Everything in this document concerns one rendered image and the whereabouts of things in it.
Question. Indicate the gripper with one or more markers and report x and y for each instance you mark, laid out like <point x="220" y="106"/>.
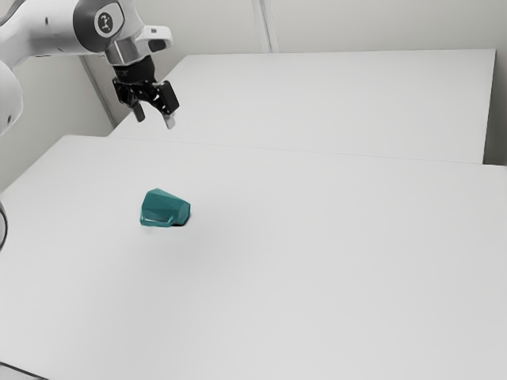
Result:
<point x="136" y="79"/>

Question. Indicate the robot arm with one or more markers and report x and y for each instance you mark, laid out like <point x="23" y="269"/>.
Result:
<point x="47" y="31"/>

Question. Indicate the teal faceted mug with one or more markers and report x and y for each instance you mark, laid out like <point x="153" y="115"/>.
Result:
<point x="163" y="210"/>

